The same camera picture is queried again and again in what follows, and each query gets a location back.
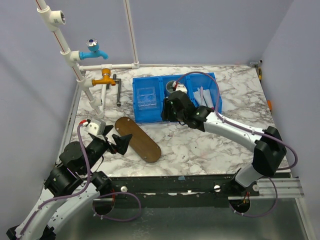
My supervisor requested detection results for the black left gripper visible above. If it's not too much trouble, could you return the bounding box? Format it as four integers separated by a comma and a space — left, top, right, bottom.
82, 125, 133, 175

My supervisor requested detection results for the clear plastic square holder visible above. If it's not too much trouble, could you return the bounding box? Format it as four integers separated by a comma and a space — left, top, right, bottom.
135, 86, 160, 111

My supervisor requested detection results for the blue plastic divided bin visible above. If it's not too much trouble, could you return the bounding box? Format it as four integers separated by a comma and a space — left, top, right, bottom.
132, 72, 222, 129

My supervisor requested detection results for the oval wooden tray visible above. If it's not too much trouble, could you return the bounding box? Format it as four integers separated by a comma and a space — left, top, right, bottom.
115, 117, 162, 163

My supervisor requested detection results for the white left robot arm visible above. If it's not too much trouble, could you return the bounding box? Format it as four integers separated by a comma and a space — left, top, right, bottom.
6, 120, 132, 240

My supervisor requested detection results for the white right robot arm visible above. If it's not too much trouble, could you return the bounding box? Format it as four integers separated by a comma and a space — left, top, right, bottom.
161, 90, 287, 196

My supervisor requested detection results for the toothpaste tube green cap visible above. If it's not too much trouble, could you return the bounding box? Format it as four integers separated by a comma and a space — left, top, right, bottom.
193, 91, 201, 106

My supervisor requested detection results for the pink toothbrush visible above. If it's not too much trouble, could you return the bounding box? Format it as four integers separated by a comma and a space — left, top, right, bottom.
197, 86, 206, 106

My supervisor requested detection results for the toothpaste tube red cap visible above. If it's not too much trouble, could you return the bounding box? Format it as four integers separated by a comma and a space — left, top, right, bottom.
203, 89, 215, 109

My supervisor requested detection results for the grey ceramic mug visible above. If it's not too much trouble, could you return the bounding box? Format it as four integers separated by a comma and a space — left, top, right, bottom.
165, 80, 176, 97

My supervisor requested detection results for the black metal hex key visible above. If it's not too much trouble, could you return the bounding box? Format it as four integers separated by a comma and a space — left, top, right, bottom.
112, 73, 122, 107

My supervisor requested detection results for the orange plastic faucet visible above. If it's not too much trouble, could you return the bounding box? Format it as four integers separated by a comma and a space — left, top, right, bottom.
91, 68, 116, 86

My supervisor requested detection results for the yellow black tool at corner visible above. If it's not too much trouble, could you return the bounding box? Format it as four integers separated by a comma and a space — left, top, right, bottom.
249, 59, 263, 82

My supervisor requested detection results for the blue plastic faucet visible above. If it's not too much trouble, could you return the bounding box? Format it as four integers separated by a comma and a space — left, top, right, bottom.
79, 38, 109, 60

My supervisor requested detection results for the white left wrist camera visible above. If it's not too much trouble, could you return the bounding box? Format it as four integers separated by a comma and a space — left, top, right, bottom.
84, 118, 106, 139

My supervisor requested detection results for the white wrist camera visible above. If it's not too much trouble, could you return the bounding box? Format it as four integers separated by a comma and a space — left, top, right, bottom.
84, 118, 106, 139
172, 83, 188, 94

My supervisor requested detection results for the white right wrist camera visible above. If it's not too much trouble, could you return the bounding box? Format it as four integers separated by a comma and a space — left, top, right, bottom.
172, 83, 188, 94

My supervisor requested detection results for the orange clamp on wall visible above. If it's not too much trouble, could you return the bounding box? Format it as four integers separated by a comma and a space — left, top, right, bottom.
267, 100, 272, 112

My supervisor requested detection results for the black metal base rail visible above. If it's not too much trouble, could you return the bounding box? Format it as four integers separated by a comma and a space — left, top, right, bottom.
93, 174, 259, 210

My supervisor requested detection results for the white PVC pipe frame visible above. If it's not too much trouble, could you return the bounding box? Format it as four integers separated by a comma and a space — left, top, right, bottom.
34, 0, 140, 120

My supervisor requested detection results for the aluminium extrusion rail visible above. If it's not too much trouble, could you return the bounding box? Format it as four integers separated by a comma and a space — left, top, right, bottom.
250, 178, 305, 199

